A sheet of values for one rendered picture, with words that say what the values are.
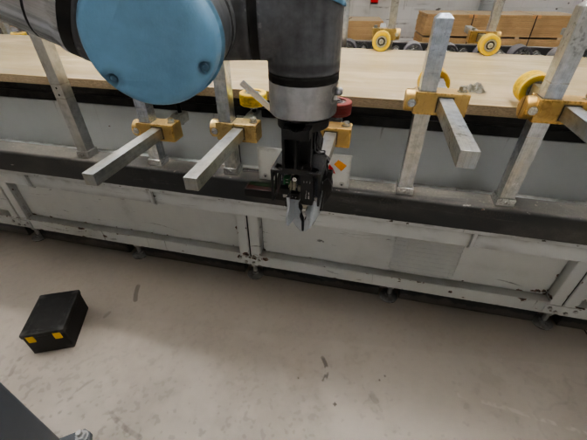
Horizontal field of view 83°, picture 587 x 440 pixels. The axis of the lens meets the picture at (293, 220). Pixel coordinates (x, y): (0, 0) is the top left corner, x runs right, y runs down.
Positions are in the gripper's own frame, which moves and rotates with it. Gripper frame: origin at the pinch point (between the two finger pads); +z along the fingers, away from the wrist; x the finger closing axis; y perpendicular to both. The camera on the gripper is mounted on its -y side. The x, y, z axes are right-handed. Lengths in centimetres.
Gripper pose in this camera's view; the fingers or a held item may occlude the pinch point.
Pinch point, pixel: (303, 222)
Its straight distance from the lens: 58.6
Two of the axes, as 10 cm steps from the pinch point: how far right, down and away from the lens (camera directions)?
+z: 0.0, 8.0, 6.0
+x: 9.7, 1.3, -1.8
